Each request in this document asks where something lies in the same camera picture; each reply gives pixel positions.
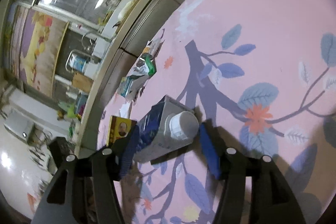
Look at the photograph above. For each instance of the white tissue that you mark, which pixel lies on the white tissue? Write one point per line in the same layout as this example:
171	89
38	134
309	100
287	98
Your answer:
125	110

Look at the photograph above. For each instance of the pink floral tablecloth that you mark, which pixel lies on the pink floral tablecloth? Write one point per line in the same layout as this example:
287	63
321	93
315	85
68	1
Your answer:
262	74

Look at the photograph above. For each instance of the colourful patterned curtain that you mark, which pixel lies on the colourful patterned curtain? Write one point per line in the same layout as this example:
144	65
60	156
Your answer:
32	43

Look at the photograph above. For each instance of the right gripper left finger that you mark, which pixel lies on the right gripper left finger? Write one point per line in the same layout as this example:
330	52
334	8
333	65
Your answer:
110	164

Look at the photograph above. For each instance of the chrome sink faucet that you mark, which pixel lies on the chrome sink faucet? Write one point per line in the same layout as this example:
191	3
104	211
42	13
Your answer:
94	47

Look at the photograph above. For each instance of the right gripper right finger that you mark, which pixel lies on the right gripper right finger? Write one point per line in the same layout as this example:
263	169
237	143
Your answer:
226	164

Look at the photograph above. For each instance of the blue milk carton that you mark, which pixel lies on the blue milk carton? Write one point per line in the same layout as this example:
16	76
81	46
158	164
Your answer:
168	126

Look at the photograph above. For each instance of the blue white tissue pack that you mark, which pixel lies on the blue white tissue pack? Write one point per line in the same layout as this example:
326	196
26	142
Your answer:
130	85

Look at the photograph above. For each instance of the white green torn packet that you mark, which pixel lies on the white green torn packet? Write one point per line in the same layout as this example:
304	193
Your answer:
145	64

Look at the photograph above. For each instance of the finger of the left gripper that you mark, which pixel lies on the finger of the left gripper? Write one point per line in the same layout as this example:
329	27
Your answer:
60	148

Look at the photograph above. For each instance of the yellow long box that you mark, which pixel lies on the yellow long box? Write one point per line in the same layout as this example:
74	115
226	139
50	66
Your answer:
118	128

